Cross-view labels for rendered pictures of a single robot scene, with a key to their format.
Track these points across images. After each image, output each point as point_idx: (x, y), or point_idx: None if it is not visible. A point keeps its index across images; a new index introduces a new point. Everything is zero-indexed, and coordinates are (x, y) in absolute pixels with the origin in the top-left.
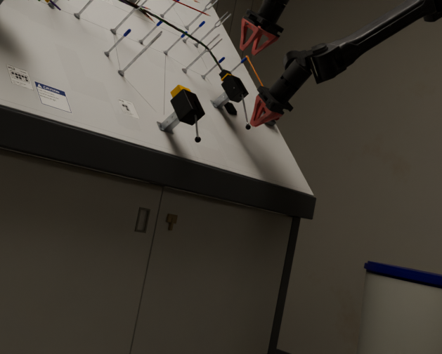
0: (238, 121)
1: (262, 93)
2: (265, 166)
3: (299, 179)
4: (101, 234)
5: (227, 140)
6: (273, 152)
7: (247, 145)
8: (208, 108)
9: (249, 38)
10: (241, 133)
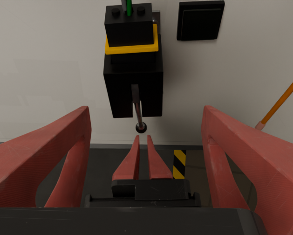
0: (207, 51)
1: (129, 185)
2: (195, 127)
3: None
4: None
5: (104, 103)
6: (274, 101)
7: (173, 103)
8: (82, 42)
9: (50, 202)
10: (182, 80)
